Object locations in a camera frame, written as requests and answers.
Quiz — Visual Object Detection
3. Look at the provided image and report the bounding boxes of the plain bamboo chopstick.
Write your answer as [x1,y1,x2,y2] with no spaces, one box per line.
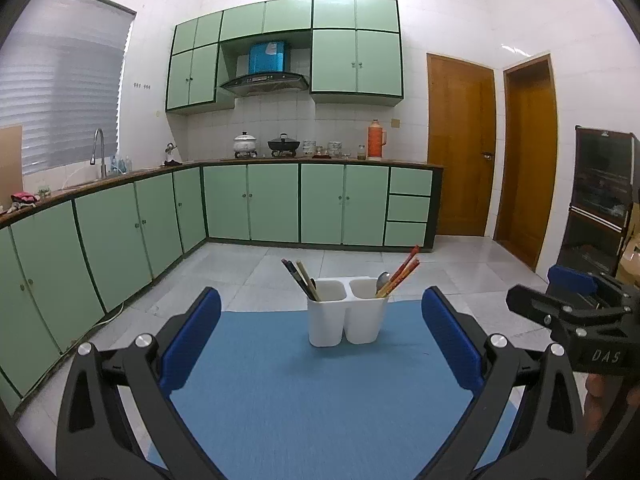
[295,260,320,302]
[305,274,320,302]

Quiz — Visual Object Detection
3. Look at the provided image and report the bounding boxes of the green lower kitchen cabinets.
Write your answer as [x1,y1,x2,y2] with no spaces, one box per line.
[1,160,444,411]

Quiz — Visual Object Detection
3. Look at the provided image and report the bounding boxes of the brown wooden door right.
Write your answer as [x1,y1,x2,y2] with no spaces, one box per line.
[494,54,559,270]

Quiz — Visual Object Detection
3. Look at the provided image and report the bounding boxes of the green kitchen cabinets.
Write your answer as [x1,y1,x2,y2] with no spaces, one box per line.
[166,0,404,114]
[1,160,444,411]

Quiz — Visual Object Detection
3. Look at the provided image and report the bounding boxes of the metal spoon in holder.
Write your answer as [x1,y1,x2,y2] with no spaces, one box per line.
[376,272,390,298]

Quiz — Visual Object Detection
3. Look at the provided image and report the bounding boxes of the right hand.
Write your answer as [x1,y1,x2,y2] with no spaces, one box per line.
[584,374,625,441]

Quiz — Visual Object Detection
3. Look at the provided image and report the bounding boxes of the glass jars on counter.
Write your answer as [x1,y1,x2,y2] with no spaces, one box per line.
[302,140,362,159]

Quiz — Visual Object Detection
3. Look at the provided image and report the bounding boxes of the black wok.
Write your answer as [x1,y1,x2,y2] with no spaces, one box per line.
[268,133,300,158]

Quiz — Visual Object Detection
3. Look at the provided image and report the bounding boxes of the green upper kitchen cabinets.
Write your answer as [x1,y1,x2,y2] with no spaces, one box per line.
[166,0,404,114]

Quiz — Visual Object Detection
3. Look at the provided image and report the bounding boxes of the red orange star chopstick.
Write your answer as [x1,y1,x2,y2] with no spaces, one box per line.
[386,245,420,292]

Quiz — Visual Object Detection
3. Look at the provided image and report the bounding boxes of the red chopstick in right cup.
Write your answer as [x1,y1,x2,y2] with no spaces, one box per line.
[376,254,420,298]

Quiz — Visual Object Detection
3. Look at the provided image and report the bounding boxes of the orange thermos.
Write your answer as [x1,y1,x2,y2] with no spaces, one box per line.
[367,119,386,159]

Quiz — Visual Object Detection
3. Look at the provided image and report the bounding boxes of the red handled bamboo chopstick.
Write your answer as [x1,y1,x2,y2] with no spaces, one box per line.
[381,258,420,298]

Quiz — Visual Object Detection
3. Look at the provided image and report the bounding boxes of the window blinds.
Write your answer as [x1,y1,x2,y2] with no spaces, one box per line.
[1,0,134,174]

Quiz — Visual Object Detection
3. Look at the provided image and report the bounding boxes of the brown wooden door left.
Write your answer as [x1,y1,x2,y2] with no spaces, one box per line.
[426,54,497,236]

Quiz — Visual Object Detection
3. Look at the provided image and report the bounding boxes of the range hood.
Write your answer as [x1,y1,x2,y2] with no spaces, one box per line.
[221,72,309,98]

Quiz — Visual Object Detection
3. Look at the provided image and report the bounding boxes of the cardboard piece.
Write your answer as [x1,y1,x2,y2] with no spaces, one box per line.
[0,125,23,210]

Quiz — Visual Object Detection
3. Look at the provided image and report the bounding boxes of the black shelf unit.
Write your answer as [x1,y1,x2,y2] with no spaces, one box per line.
[558,126,639,275]

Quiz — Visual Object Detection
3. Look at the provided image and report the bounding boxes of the brown wooden door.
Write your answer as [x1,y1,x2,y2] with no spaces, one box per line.
[494,54,559,270]
[426,54,497,236]

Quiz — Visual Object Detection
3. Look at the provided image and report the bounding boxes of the blue table mat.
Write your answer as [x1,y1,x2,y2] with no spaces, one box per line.
[170,301,472,479]

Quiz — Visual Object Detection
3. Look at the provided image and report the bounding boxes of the white double utensil holder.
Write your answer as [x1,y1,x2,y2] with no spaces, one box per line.
[307,276,388,348]

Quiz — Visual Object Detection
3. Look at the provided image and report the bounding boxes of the chrome sink faucet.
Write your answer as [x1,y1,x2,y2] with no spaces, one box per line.
[90,128,107,180]

